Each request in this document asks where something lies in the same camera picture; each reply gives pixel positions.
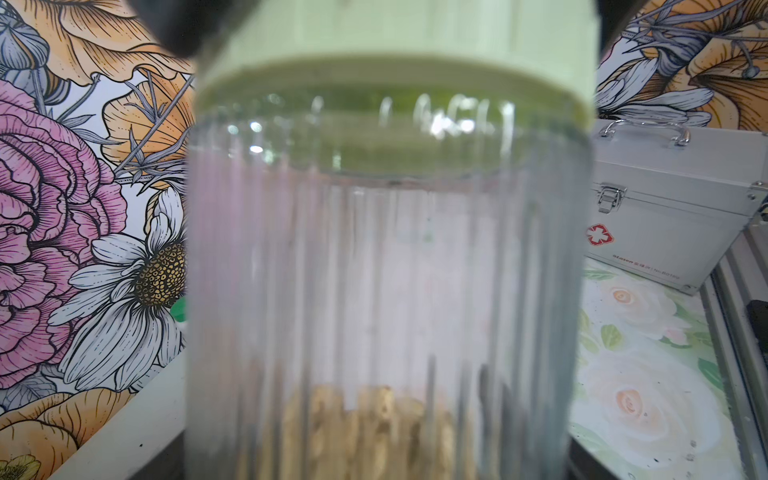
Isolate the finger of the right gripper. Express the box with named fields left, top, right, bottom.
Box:
left=596, top=0, right=647, bottom=42
left=128, top=0, right=258, bottom=58

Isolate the green-lid peanut jar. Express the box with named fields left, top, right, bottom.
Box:
left=185, top=1, right=600, bottom=479

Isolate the silver first aid case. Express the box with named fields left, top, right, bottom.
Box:
left=585, top=120, right=767, bottom=294

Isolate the small green-cap white bottle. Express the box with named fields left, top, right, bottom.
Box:
left=170, top=296, right=186, bottom=324

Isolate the aluminium front rail frame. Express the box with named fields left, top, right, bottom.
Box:
left=701, top=220, right=767, bottom=479

